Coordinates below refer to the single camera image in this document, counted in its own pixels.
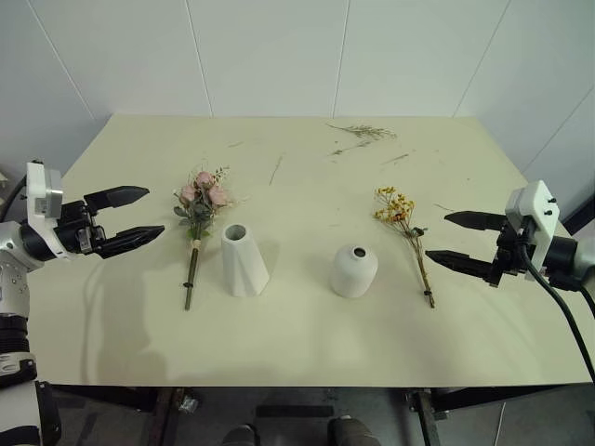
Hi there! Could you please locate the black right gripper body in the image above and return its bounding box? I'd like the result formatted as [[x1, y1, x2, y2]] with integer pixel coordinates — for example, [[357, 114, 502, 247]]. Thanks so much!
[[485, 216, 533, 289]]

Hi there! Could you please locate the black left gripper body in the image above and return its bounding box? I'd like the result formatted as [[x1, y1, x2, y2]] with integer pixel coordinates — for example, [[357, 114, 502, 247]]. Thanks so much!
[[53, 198, 109, 256]]

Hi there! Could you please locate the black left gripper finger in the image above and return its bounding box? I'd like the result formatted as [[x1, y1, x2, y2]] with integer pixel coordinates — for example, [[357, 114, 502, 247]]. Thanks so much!
[[98, 225, 166, 260], [83, 185, 152, 216]]

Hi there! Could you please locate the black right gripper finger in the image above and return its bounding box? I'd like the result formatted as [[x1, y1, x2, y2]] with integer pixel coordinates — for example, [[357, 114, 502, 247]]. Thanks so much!
[[424, 249, 495, 281], [443, 210, 507, 232]]

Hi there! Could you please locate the round white vase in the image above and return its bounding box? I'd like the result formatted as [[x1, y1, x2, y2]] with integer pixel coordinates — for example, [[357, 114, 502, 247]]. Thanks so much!
[[329, 243, 379, 299]]

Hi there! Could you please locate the tall faceted white vase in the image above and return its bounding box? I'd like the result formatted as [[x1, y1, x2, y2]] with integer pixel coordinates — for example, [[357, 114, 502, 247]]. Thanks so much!
[[220, 222, 271, 298]]

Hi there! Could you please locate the yellow dried flower sprig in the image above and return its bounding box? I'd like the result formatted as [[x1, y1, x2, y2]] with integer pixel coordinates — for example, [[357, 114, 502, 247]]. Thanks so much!
[[372, 185, 438, 309]]

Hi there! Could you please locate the pink rose bouquet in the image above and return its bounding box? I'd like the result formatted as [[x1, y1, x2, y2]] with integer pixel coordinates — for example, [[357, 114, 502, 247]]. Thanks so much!
[[172, 159, 239, 312]]

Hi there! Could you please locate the long dried grass sprig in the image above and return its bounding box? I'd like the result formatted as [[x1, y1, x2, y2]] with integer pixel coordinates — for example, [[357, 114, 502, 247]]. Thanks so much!
[[324, 122, 399, 141]]

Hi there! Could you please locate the short dried grass sprig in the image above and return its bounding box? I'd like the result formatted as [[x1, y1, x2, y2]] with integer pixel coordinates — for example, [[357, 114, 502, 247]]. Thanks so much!
[[326, 140, 374, 158]]

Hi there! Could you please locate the dark rounded shape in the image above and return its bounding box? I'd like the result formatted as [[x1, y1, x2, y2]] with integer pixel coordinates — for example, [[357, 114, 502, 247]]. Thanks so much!
[[326, 414, 376, 446], [219, 423, 262, 446]]

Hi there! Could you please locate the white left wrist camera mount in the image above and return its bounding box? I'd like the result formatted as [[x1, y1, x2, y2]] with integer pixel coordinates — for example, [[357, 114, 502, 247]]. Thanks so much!
[[24, 161, 67, 257]]

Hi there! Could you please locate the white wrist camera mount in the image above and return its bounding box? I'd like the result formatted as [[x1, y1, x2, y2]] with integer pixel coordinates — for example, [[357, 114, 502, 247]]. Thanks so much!
[[24, 161, 67, 257], [505, 179, 562, 282]]

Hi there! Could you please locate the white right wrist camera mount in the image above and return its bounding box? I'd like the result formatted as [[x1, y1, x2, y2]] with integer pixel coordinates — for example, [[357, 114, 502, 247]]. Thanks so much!
[[505, 179, 562, 282]]

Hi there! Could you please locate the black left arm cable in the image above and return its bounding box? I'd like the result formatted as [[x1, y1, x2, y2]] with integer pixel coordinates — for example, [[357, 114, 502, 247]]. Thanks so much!
[[0, 177, 30, 220]]

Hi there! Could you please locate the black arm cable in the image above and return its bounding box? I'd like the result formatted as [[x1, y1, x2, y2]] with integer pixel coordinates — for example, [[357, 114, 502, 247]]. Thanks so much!
[[0, 177, 30, 220], [521, 226, 595, 383]]

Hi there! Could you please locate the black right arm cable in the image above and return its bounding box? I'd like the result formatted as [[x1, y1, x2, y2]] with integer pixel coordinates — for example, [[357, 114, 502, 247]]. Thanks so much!
[[521, 226, 595, 383]]

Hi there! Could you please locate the thin white floor cable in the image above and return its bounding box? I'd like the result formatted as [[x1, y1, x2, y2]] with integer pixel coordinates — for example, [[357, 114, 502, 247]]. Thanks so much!
[[494, 400, 509, 446]]

